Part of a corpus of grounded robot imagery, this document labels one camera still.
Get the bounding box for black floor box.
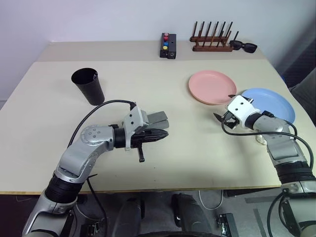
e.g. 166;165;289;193
216;213;239;237
80;221;102;237

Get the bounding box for pink plate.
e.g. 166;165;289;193
188;70;237;106

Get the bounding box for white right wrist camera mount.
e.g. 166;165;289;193
226;95;261;129

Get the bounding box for dark rounded shape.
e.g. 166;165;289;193
171;193;211;234
118;196;146;234

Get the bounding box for black plastic cup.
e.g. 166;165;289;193
71;68;106;106

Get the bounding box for blue plate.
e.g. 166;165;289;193
240;87;296;124

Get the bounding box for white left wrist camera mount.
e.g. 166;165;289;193
122;106;150;152

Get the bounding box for black box with coloured buttons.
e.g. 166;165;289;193
159;32;177;60

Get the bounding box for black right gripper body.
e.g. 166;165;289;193
221;111;241;129

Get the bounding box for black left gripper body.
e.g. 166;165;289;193
130;131;149;163

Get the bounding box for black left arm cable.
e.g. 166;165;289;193
68;99;137;237

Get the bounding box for crumpled white tissue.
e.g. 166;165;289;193
255;134;268;146

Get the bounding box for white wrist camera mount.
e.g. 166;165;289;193
122;106;150;152
226;95;261;129

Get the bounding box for brown wooden peg rack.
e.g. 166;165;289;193
189;21;239;52

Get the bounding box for black sunglasses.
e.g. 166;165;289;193
229;39;258;54

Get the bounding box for white looped floor cable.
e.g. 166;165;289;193
198;189;224;211

